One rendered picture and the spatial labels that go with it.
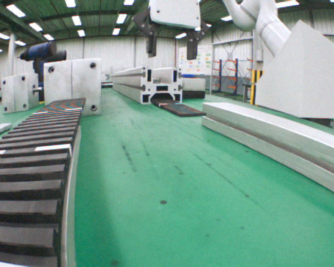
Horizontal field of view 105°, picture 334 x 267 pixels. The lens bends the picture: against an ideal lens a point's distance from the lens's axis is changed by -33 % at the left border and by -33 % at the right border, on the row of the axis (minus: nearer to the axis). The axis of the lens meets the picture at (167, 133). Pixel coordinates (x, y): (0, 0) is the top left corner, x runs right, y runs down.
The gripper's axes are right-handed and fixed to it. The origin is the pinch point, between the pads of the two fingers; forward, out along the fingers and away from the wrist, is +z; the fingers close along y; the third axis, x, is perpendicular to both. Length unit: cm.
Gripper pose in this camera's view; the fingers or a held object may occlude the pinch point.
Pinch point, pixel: (172, 52)
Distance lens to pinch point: 38.5
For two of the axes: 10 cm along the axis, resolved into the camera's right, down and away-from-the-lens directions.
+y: 9.3, -0.9, 3.6
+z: -0.2, 9.6, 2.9
